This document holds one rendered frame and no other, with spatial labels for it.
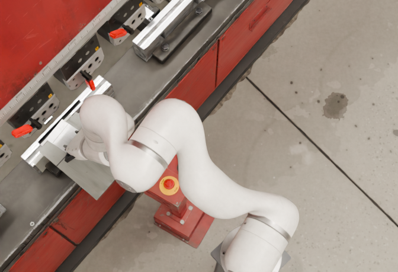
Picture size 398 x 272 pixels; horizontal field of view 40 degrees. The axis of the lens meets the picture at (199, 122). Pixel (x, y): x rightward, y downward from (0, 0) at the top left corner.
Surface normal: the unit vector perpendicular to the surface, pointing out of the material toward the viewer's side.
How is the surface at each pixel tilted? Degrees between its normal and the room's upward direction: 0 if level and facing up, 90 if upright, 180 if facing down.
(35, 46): 90
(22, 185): 0
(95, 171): 0
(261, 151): 0
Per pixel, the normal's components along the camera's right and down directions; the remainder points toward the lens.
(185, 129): 0.56, 0.11
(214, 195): 0.35, 0.30
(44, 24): 0.78, 0.59
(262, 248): 0.13, -0.28
